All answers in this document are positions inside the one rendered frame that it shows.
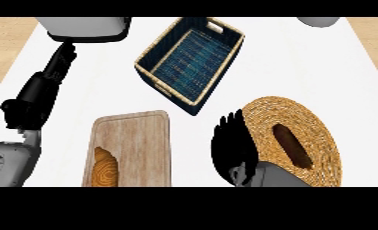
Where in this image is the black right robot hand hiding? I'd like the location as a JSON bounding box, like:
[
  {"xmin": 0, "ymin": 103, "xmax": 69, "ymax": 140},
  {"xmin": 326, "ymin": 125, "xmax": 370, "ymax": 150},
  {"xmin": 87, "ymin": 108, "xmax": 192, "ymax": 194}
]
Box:
[{"xmin": 209, "ymin": 108, "xmax": 260, "ymax": 187}]

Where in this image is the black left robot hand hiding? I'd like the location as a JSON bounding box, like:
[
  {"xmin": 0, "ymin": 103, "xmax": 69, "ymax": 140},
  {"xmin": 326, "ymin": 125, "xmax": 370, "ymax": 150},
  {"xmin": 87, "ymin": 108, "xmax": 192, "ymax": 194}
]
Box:
[{"xmin": 0, "ymin": 42, "xmax": 78, "ymax": 131}]

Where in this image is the brown sweet potato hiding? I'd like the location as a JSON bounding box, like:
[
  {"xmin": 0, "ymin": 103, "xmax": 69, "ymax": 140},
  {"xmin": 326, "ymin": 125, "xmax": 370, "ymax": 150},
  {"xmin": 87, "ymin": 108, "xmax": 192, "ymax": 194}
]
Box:
[{"xmin": 271, "ymin": 123, "xmax": 314, "ymax": 170}]

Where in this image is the round woven straw placemat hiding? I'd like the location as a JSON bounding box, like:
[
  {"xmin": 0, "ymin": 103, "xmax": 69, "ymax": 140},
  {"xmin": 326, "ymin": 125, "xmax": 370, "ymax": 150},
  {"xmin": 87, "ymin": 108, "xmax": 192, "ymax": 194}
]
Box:
[{"xmin": 242, "ymin": 95, "xmax": 344, "ymax": 188}]

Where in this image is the dark blue wicker basket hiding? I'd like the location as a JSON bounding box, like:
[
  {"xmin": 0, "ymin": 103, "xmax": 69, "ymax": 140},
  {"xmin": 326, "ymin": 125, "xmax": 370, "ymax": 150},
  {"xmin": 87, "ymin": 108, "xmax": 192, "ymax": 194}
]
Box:
[{"xmin": 133, "ymin": 17, "xmax": 246, "ymax": 117}]

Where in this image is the pale wooden cutting board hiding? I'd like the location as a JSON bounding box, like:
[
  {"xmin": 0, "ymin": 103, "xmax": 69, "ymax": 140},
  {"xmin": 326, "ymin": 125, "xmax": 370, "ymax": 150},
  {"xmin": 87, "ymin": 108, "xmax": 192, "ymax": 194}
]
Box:
[{"xmin": 81, "ymin": 109, "xmax": 173, "ymax": 188}]

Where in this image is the grey and black appliance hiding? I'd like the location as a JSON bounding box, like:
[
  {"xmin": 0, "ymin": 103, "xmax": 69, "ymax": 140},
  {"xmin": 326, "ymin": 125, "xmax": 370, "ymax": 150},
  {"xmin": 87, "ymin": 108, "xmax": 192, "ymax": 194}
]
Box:
[{"xmin": 34, "ymin": 17, "xmax": 133, "ymax": 44}]

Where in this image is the orange wood-grain board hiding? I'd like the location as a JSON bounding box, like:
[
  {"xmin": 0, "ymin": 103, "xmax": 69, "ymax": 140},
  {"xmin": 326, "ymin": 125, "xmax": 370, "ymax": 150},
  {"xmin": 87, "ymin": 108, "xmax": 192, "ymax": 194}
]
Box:
[{"xmin": 90, "ymin": 146, "xmax": 119, "ymax": 188}]

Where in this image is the grey round container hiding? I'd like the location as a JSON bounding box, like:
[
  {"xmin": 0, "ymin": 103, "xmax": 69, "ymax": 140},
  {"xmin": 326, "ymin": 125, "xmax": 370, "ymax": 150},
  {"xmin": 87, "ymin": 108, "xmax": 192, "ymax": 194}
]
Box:
[{"xmin": 295, "ymin": 17, "xmax": 341, "ymax": 28}]

